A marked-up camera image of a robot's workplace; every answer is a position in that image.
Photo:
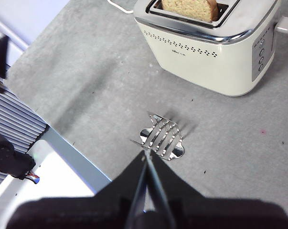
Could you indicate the shiny metal toast rack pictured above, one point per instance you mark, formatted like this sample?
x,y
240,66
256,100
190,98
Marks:
x,y
163,138

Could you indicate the grey ribbed panel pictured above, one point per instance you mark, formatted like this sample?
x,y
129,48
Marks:
x,y
12,114

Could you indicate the cream two-slot toaster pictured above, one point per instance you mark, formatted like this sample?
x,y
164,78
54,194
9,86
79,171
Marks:
x,y
201,69

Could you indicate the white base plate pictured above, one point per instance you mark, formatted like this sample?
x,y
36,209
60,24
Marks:
x,y
53,181

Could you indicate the silver table edge rail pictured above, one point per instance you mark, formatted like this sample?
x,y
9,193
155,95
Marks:
x,y
74,157

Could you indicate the brown-crusted bread slice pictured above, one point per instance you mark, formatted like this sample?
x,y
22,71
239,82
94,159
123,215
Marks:
x,y
189,8

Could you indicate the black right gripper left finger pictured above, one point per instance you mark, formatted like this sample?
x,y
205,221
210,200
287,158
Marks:
x,y
86,212

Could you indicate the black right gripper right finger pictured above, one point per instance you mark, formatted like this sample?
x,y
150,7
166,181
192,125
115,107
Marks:
x,y
205,212

